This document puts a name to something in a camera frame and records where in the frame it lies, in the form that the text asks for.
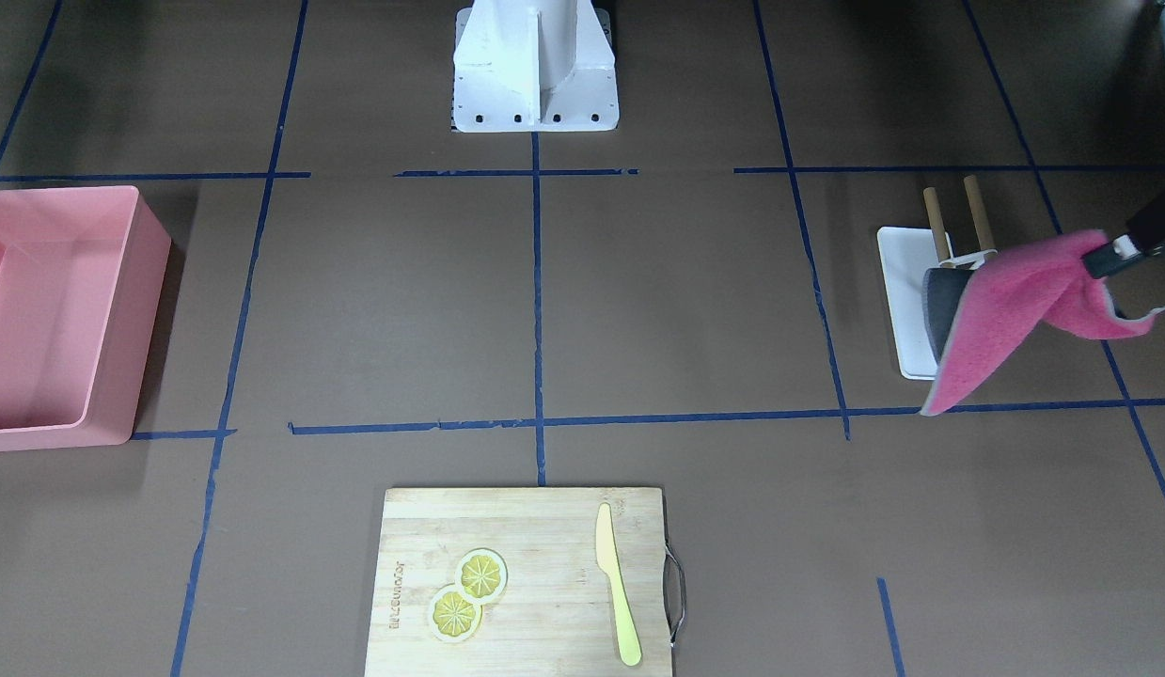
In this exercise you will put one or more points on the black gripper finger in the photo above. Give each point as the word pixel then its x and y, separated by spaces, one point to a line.
pixel 1144 238

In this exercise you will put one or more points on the pink and grey cloth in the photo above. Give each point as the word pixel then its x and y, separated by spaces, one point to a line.
pixel 1038 283

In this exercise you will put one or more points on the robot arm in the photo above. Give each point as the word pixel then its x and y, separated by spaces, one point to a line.
pixel 1132 124

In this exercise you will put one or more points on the white towel rack stand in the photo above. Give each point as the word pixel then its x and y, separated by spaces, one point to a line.
pixel 925 279

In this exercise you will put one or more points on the yellow plastic knife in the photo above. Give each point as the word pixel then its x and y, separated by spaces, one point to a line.
pixel 606 553

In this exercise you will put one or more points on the bamboo cutting board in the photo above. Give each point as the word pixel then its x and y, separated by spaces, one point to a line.
pixel 555 617

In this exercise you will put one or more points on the lemon slice upper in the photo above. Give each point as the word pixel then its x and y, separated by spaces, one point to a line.
pixel 481 576

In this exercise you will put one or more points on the lemon slice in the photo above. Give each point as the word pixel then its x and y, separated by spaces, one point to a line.
pixel 481 576
pixel 453 618

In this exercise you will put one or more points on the lemon slice lower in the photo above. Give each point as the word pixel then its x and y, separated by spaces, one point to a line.
pixel 453 618

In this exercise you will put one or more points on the pink plastic bin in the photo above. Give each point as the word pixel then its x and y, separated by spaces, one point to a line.
pixel 81 273

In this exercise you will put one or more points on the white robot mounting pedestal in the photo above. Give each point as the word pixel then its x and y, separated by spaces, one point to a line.
pixel 535 67

